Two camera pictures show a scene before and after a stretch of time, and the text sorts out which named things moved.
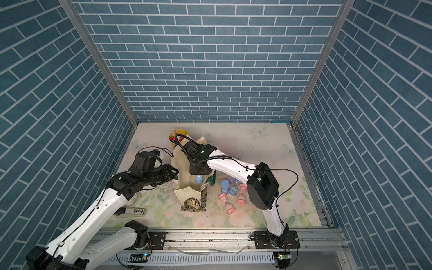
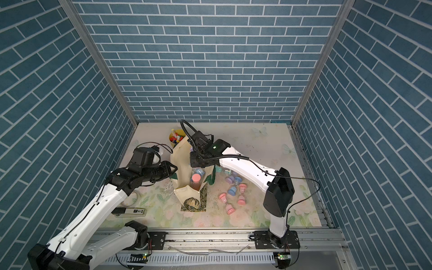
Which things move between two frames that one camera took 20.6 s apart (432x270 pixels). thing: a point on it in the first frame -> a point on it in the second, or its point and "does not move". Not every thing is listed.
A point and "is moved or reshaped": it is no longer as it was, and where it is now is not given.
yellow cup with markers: x=172 y=136 does not move
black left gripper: x=168 y=172 does not move
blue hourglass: x=198 y=179 is moved or reshaped
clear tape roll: x=132 y=200 does not move
